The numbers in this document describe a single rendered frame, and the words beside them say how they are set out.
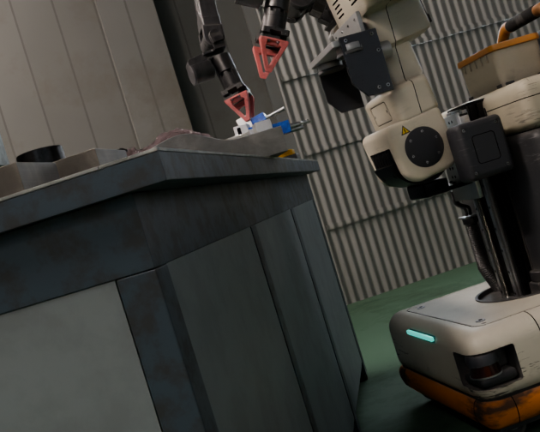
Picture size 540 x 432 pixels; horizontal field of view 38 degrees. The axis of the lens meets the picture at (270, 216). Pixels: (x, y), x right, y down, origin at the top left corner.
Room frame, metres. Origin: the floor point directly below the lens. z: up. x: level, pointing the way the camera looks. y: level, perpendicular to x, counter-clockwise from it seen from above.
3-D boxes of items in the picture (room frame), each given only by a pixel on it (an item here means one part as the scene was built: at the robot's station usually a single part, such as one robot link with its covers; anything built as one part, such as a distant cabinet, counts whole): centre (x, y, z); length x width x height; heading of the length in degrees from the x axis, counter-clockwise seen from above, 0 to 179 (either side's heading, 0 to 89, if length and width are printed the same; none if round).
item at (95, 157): (1.35, 0.32, 0.83); 0.20 x 0.15 x 0.07; 81
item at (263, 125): (1.77, -0.09, 0.85); 0.13 x 0.05 x 0.05; 98
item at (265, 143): (1.78, 0.19, 0.85); 0.50 x 0.26 x 0.11; 98
